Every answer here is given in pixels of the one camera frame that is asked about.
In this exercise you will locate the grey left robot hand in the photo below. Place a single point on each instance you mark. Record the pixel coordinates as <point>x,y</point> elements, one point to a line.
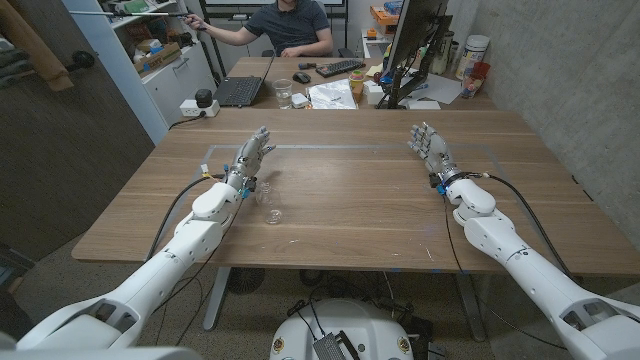
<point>249,156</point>

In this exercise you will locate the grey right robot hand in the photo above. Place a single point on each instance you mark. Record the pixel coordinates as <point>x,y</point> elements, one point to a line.
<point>434,149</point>

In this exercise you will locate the small clear cup front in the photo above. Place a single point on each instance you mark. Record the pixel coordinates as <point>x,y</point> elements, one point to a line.
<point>270,201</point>

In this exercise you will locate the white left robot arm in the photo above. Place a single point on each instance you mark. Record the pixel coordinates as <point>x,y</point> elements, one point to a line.
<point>150,280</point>

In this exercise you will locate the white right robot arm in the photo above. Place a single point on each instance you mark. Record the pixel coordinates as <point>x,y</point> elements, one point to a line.
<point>540,270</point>

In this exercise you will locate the white paper sheets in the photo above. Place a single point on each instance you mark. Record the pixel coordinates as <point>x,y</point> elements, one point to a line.
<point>440,89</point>

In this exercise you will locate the black open laptop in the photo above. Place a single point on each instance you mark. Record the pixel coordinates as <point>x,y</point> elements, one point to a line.
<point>242,87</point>

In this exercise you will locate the white power strip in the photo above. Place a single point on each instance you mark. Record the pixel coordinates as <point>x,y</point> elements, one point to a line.
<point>199,108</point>

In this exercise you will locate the clear drinking glass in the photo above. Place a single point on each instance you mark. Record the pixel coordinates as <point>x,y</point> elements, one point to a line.
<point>283,93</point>

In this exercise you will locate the black power adapter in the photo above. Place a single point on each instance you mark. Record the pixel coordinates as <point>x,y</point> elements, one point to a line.
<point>203,97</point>

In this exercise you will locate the small white box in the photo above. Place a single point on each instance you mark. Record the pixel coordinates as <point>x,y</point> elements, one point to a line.
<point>299,100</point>

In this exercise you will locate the red snack bag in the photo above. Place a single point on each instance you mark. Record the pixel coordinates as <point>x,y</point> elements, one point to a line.
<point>474,80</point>

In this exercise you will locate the black computer mouse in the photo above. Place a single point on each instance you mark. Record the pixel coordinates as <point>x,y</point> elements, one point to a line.
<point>301,77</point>

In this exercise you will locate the wooden back desk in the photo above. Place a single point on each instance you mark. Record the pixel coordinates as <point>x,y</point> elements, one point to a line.
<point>360,82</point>

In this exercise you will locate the white cylindrical canister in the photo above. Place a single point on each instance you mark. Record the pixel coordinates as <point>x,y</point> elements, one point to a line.
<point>472,54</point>

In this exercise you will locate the colourful small container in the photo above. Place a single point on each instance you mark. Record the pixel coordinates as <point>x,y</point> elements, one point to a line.
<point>356,80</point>

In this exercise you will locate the black computer monitor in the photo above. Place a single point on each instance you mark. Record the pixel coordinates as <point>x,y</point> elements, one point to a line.
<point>412,35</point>

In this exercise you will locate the black keyboard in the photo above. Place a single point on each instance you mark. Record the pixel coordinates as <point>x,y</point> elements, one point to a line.
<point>340,67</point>

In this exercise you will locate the white shelf cabinet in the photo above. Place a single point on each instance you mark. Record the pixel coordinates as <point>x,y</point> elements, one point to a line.
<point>150,65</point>

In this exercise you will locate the cardboard box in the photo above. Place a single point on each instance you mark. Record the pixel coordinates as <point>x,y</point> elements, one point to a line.
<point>157,57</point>

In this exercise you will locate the person in dark polo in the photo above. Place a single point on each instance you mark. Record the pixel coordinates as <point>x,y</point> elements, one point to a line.
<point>290,27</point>

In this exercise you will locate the orange box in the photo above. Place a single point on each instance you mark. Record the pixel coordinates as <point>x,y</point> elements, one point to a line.
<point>384,15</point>

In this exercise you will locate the white robot torso base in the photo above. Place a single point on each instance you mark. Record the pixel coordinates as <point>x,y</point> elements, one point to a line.
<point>341,331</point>

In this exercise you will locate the wooden plank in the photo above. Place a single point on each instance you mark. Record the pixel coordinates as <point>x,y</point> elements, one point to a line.
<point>35,45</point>

